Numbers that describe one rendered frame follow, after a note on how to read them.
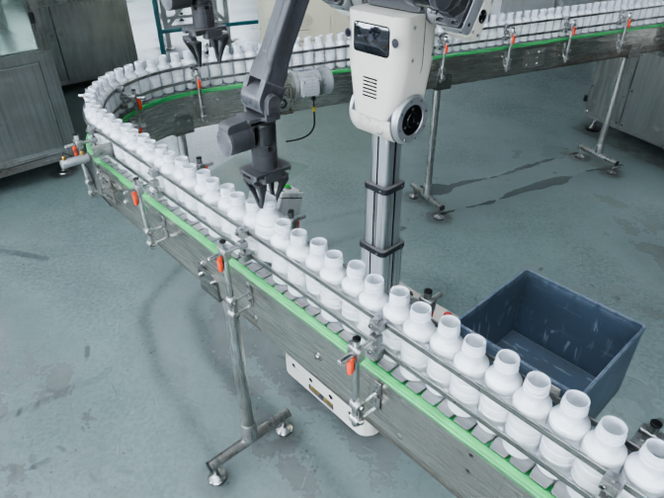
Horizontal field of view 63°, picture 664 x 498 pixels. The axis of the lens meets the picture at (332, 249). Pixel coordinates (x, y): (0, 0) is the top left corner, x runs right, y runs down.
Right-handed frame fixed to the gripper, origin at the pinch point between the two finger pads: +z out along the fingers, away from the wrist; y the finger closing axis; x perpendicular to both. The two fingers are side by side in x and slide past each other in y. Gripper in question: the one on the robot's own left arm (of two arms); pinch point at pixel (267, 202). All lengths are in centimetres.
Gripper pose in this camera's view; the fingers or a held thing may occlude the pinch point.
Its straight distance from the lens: 128.4
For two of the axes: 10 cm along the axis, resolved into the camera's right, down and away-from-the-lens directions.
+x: -6.7, -4.1, 6.1
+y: 7.4, -3.7, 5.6
